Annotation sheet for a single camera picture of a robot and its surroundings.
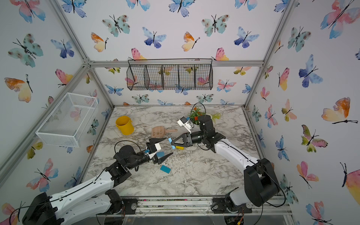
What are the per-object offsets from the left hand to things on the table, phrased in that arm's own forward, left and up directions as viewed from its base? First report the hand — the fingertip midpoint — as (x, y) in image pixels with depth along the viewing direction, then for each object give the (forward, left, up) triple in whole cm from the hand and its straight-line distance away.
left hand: (169, 144), depth 68 cm
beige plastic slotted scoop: (+24, +10, -24) cm, 35 cm away
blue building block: (+2, -1, +1) cm, 2 cm away
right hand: (0, -3, 0) cm, 3 cm away
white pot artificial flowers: (+27, -15, -10) cm, 32 cm away
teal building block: (-2, +4, -26) cm, 27 cm away
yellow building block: (-2, -6, 0) cm, 6 cm away
